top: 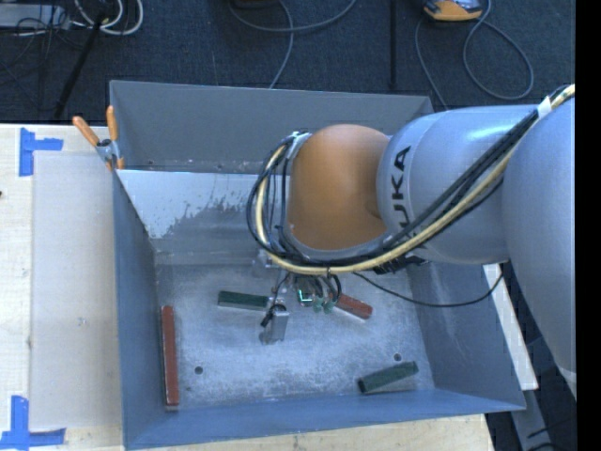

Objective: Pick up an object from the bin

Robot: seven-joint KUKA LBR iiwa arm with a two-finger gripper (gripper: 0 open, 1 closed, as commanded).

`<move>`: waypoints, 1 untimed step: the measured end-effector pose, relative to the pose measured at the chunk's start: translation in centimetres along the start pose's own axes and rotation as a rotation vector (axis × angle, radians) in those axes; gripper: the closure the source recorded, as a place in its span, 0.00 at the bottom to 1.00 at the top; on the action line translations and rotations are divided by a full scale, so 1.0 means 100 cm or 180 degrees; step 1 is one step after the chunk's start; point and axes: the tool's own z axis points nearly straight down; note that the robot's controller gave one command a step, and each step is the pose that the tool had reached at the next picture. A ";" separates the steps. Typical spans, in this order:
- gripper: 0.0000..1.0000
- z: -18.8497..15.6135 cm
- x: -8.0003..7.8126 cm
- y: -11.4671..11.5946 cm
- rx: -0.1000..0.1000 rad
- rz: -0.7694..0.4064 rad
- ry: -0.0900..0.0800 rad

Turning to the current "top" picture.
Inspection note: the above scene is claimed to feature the dark green flat block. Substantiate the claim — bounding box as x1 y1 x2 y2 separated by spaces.
217 290 270 311
357 360 421 396

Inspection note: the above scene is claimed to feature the pale flat board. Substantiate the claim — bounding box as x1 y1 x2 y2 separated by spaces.
28 150 125 434

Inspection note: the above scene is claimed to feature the red-brown flat block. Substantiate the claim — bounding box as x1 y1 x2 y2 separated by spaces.
160 304 181 409
333 292 375 321

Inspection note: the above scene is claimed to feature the grey metal bin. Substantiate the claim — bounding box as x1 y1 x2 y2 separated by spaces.
108 80 528 451

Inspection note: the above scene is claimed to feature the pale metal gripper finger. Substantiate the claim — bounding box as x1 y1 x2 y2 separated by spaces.
259 303 291 347

